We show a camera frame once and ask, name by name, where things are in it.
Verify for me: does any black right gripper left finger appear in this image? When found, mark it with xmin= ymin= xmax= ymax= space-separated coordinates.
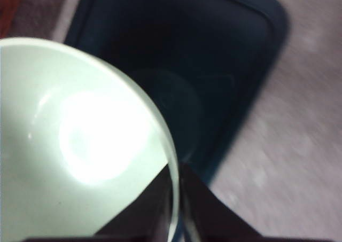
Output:
xmin=25 ymin=165 xmax=172 ymax=242

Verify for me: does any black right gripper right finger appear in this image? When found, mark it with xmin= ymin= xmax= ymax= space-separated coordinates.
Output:
xmin=183 ymin=163 xmax=342 ymax=242

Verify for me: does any green ceramic bowl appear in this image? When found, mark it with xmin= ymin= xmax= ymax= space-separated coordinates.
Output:
xmin=0 ymin=37 xmax=180 ymax=242

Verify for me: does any dark rectangular tray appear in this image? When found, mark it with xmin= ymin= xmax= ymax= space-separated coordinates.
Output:
xmin=65 ymin=0 xmax=289 ymax=183

